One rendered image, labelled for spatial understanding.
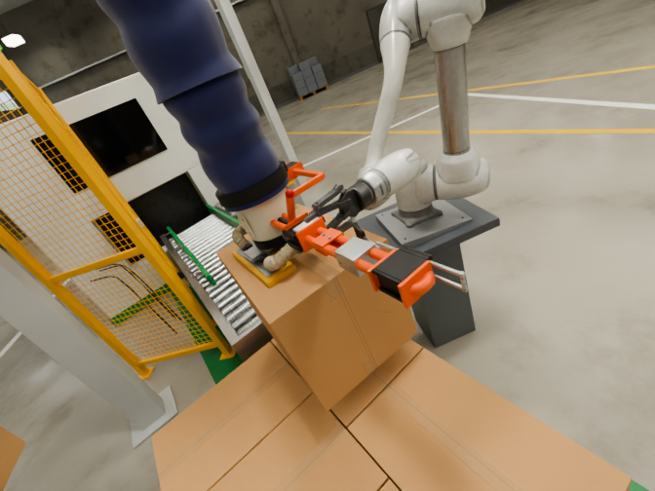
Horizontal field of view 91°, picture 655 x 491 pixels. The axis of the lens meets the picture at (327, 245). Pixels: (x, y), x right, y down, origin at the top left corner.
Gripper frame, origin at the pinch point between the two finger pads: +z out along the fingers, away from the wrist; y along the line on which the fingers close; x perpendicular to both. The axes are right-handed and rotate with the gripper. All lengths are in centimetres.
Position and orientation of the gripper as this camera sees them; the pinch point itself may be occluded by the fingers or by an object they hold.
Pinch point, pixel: (309, 231)
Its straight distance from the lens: 84.4
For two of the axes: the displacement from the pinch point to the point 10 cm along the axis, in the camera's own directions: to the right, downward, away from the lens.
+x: -5.6, -2.5, 7.9
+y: 3.5, 7.9, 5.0
